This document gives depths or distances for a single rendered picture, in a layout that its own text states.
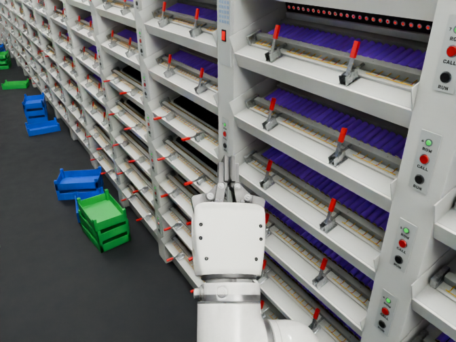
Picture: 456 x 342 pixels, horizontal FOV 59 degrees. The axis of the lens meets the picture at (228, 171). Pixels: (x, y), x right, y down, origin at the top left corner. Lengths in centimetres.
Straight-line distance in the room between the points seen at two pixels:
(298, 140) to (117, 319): 141
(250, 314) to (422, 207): 47
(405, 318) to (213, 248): 60
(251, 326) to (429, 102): 51
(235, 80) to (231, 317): 88
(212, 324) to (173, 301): 169
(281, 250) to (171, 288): 106
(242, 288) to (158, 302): 171
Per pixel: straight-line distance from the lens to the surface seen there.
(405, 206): 90
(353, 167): 100
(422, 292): 100
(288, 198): 122
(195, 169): 177
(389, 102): 87
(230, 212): 56
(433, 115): 81
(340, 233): 111
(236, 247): 55
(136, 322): 215
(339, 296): 122
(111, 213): 263
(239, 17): 125
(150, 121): 201
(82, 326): 221
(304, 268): 128
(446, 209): 89
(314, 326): 137
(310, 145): 109
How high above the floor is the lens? 158
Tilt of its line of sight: 28 degrees down
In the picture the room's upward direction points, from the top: straight up
